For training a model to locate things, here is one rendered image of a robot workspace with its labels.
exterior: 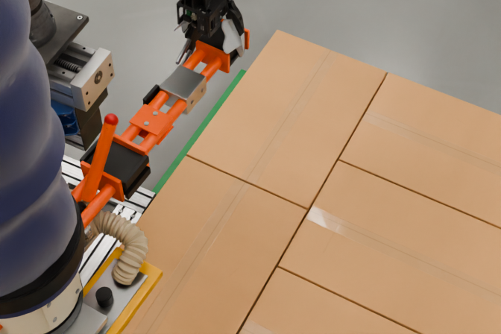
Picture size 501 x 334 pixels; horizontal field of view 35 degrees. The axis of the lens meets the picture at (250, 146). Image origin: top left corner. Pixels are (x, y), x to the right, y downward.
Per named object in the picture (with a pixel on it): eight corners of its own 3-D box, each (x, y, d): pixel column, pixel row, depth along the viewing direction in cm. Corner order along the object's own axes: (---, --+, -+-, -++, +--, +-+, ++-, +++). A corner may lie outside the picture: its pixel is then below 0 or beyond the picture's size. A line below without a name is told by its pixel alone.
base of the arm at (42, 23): (-21, 39, 188) (-31, 9, 180) (16, 1, 196) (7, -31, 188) (32, 60, 184) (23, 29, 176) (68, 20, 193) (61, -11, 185)
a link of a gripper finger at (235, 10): (227, 38, 151) (206, 1, 147) (232, 32, 152) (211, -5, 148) (245, 36, 148) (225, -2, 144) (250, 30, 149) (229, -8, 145)
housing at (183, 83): (188, 116, 148) (188, 101, 144) (158, 102, 150) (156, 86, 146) (208, 92, 152) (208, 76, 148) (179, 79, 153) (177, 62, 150)
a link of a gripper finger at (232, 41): (228, 71, 152) (206, 32, 147) (243, 52, 155) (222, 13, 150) (240, 70, 150) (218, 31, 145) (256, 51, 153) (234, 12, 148)
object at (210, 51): (227, 74, 154) (227, 56, 150) (196, 60, 156) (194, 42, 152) (249, 48, 159) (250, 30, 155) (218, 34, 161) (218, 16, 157)
